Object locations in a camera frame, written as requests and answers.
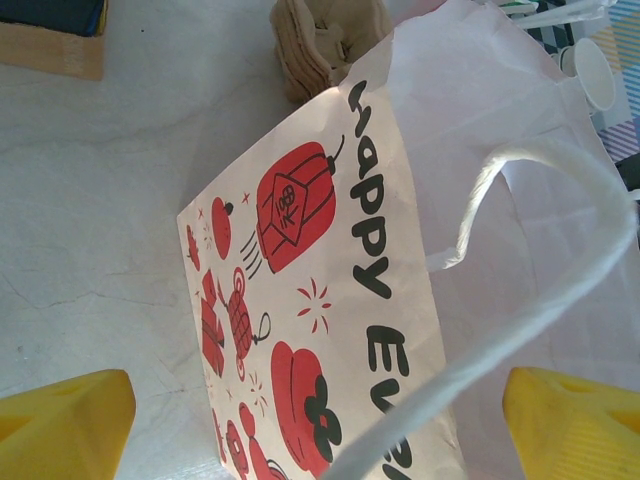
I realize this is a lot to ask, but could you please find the black grey chessboard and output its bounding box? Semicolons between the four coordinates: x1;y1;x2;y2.
522;12;581;61

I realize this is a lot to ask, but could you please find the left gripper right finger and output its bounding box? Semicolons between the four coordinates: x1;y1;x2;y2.
502;366;640;480

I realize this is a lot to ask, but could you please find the red white paper gift bag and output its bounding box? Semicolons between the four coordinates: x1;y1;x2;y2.
175;0;640;480

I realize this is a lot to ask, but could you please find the stack of dark napkins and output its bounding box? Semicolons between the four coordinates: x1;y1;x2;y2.
0;0;109;40

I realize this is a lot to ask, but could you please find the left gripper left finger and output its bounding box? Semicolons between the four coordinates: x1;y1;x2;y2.
0;368;137;480

